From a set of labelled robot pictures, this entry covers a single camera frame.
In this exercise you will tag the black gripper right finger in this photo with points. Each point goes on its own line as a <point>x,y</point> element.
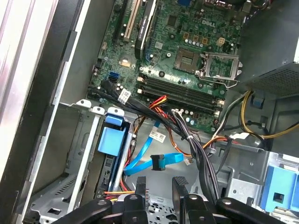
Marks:
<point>196,210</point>

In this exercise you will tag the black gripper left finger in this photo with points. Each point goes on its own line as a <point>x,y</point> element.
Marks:
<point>134,210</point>

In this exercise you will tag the hard disk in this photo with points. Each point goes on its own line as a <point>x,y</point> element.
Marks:
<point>113,140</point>

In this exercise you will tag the metal disk bay cage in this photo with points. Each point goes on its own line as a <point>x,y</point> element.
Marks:
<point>77,149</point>

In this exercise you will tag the black RAM slot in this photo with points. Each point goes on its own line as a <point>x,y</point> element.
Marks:
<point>187,103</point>
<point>187,88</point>
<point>187,98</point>
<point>187,93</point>

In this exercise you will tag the white expansion slot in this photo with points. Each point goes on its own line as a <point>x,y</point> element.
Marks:
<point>131,21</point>

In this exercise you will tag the black expansion slot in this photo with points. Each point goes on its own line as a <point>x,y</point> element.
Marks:
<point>118,21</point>

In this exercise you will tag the open PC case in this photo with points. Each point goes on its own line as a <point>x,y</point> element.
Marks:
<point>245,163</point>

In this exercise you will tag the blue plastic drive latch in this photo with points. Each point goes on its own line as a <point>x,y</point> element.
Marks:
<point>278,184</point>

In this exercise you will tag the small blue plastic clip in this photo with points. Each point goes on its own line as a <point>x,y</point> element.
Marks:
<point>257,101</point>

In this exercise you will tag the CPU socket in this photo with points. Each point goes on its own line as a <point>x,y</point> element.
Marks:
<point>185,58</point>

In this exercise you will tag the green PC motherboard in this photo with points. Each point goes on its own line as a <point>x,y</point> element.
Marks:
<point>163,35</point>

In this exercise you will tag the grey power supply box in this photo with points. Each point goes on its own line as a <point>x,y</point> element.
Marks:
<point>266,46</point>

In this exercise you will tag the black graphics card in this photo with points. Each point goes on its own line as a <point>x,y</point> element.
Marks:
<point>143,28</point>

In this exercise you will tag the metal socket cover frame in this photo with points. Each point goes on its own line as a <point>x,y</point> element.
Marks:
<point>220,55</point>

